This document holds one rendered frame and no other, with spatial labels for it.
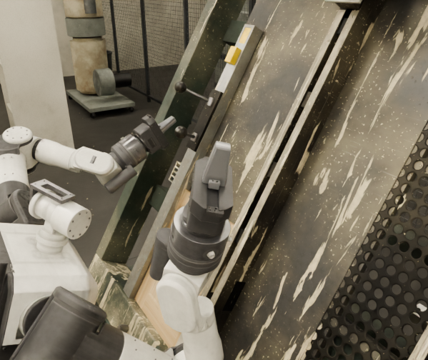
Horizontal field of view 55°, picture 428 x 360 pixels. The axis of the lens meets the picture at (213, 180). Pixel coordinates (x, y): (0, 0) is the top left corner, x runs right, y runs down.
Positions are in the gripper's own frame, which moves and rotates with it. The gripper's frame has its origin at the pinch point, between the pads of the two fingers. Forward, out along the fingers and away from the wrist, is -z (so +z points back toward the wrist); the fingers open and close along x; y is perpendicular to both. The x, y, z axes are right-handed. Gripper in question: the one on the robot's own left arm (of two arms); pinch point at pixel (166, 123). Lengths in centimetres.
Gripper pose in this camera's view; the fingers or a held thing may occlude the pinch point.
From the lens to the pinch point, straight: 128.2
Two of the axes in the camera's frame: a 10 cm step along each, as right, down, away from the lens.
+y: 5.5, 3.6, -7.5
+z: -7.5, 6.2, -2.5
